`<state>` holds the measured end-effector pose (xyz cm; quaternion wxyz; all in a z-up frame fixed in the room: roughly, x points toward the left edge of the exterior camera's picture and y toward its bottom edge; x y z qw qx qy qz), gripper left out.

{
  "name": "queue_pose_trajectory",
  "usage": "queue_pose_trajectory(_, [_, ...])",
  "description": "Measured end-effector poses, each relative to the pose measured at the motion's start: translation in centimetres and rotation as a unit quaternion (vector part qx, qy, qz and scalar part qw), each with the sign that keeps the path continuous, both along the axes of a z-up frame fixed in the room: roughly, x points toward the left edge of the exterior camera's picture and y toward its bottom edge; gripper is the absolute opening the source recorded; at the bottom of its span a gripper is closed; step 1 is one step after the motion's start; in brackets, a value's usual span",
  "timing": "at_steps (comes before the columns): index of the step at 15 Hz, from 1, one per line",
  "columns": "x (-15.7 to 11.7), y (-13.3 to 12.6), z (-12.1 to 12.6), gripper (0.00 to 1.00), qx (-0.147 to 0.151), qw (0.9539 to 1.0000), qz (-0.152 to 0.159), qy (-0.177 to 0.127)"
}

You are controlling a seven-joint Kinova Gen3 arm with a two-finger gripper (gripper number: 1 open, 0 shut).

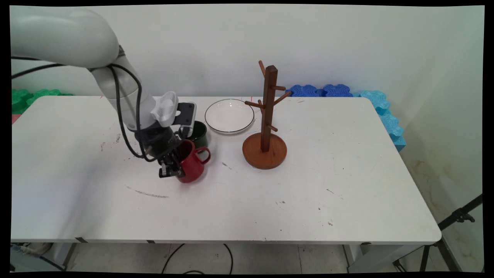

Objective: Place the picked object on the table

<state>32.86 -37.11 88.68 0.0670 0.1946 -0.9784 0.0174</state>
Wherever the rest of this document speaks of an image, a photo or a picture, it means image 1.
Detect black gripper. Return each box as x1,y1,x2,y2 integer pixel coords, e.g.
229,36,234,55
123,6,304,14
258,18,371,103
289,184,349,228
135,125,187,179

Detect red mug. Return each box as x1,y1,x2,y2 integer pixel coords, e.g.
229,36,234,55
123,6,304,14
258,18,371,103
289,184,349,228
174,140,211,183

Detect dark green mug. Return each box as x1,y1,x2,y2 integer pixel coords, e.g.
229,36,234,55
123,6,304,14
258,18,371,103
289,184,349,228
178,121,209,149

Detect white plate with dark rim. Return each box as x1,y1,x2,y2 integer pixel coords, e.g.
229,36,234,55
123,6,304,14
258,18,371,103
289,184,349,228
205,99,255,135

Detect wooden mug tree stand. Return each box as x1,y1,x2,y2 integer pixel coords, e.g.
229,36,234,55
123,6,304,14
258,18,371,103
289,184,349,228
242,60,293,170

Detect table leg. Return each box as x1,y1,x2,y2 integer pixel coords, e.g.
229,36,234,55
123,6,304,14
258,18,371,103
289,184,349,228
343,244,365,273
62,242,78,270

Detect dark blue foam mat tile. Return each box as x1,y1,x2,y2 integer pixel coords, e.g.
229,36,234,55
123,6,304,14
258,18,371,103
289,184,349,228
286,85,324,97
322,84,354,97

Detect green foam mat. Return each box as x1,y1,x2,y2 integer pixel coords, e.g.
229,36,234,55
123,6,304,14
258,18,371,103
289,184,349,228
12,89,74,114

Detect light blue foam mat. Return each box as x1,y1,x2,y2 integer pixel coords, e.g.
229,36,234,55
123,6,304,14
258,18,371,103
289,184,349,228
353,90,406,152

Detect black tripod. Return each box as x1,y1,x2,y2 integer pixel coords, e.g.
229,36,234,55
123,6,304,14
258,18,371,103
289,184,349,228
393,194,484,273

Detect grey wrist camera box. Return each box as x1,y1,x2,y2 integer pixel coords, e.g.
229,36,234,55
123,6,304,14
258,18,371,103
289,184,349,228
172,102,197,139

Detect white vented wrist bracket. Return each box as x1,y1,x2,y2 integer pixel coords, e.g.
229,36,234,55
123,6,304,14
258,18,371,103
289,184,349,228
151,92,179,127

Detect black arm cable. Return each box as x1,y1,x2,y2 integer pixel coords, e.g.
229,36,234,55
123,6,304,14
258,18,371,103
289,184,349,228
11,57,167,163

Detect black floor cable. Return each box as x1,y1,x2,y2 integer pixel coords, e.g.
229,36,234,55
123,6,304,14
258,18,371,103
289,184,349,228
161,243,233,275

